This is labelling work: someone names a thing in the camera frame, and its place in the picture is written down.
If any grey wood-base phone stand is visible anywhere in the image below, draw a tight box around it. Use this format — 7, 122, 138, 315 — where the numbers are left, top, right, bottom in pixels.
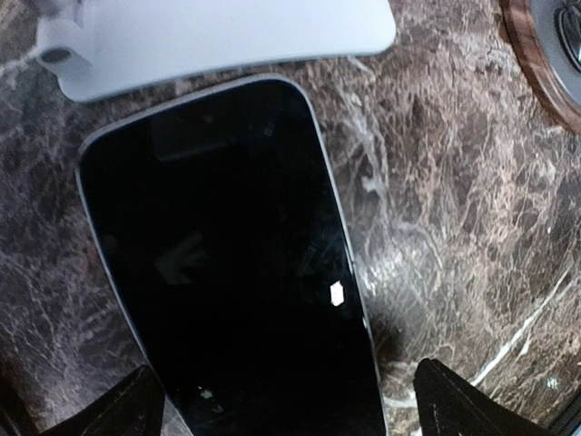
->
499, 1, 580, 134

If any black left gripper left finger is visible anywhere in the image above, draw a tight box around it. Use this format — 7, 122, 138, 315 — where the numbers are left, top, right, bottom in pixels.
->
43, 365, 165, 436

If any white folding phone stand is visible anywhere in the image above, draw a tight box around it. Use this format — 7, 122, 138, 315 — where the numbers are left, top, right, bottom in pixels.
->
36, 0, 396, 102

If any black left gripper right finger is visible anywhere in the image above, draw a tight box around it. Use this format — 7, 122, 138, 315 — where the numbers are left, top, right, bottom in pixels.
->
413, 359, 549, 436

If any black phone grey edge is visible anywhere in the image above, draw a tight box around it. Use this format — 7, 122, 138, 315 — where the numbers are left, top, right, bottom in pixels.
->
77, 75, 388, 435

